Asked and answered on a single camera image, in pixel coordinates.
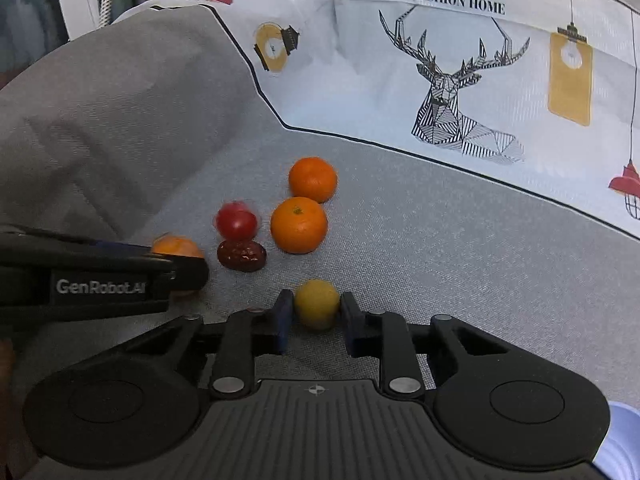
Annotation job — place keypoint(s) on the orange mandarin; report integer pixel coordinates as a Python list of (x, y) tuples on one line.
[(299, 225), (313, 179)]

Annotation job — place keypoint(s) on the dark red date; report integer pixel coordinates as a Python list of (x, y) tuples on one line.
[(241, 256)]

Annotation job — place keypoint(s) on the small yellow round fruit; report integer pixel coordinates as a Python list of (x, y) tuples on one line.
[(316, 304)]

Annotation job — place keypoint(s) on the grey fabric cover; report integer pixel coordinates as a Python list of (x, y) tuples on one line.
[(450, 240)]

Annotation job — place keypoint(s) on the plastic-wrapped red fruit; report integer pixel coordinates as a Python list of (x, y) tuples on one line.
[(236, 222)]

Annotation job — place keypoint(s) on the plastic-wrapped orange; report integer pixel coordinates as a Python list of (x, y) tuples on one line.
[(175, 248)]

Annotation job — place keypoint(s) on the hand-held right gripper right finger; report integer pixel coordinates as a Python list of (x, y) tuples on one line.
[(351, 326)]

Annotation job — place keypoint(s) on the light blue plate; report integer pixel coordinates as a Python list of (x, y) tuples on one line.
[(622, 440)]

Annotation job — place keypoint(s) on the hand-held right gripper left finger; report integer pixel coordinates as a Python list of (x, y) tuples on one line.
[(284, 321)]

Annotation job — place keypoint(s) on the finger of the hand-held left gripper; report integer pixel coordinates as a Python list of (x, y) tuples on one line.
[(75, 249), (190, 274)]

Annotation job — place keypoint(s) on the white printed cloth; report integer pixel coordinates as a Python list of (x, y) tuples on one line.
[(350, 85)]

